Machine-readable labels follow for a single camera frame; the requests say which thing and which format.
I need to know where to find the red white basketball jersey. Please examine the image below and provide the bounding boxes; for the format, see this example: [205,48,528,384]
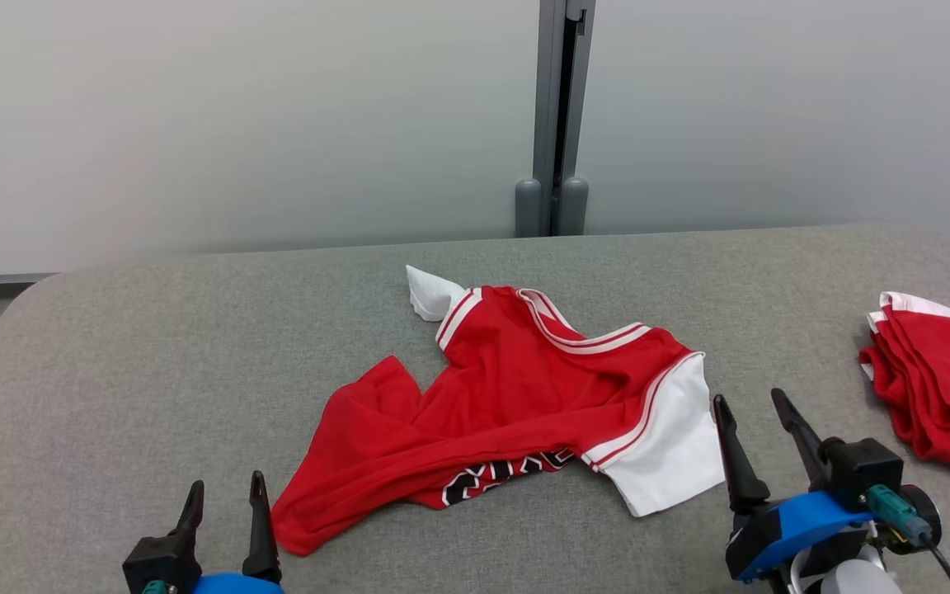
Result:
[270,264,725,558]

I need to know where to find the grey partition post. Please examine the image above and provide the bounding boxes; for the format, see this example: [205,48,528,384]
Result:
[515,0,597,238]

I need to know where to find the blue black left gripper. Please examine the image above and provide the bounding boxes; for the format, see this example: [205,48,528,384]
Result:
[173,469,287,594]

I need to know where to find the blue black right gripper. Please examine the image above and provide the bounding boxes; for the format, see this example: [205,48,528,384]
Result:
[712,387,877,583]

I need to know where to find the red white basketball shorts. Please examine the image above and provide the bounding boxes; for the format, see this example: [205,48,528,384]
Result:
[858,291,950,473]

